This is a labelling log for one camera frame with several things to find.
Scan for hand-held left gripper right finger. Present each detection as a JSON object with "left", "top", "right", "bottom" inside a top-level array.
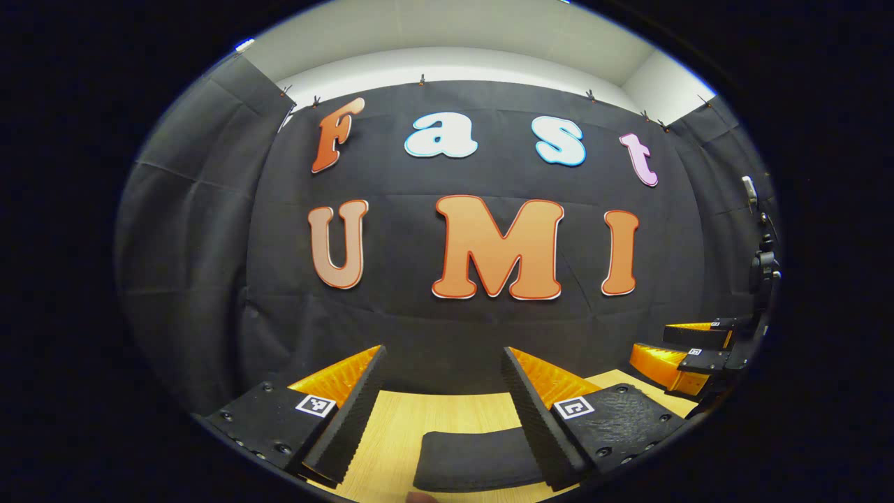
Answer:
[{"left": 500, "top": 346, "right": 691, "bottom": 493}]

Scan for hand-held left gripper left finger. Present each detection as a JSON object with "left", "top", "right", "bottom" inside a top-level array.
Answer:
[{"left": 198, "top": 344, "right": 389, "bottom": 490}]

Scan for dark denim jeans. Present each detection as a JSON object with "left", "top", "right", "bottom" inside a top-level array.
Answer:
[{"left": 412, "top": 426, "right": 554, "bottom": 494}]

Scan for black backdrop cloth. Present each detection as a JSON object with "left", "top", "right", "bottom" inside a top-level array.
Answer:
[{"left": 115, "top": 54, "right": 779, "bottom": 414}]

